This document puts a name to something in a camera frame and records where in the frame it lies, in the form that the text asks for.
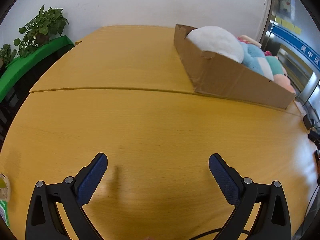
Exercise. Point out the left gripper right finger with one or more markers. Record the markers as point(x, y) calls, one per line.
point(272, 220)

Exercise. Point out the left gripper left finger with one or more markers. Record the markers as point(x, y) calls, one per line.
point(43, 218)

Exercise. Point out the teal and pink plush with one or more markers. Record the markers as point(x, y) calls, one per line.
point(280, 74)

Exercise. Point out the light blue bear plush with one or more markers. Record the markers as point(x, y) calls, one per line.
point(255, 60)

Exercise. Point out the white panda plush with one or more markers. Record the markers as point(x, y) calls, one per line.
point(218, 40)

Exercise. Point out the pink bear plush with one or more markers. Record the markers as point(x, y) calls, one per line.
point(248, 40)

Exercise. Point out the snack packet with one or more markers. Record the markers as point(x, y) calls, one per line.
point(5, 195)

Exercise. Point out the black devices at table edge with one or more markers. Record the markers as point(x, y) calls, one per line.
point(313, 135)

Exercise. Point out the green cloth covered shelf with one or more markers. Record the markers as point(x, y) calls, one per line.
point(20, 65)

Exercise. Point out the brown cardboard box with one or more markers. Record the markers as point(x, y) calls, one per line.
point(219, 76)

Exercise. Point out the small potted plant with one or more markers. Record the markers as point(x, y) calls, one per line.
point(7, 54)

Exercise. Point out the blue window banner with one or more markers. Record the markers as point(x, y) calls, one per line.
point(311, 55)

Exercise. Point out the potted green plant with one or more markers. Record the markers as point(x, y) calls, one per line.
point(39, 30)

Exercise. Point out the yellow sticky notes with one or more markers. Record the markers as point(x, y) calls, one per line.
point(287, 25)

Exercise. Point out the cartoon poster on glass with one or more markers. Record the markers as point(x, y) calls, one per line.
point(285, 7)

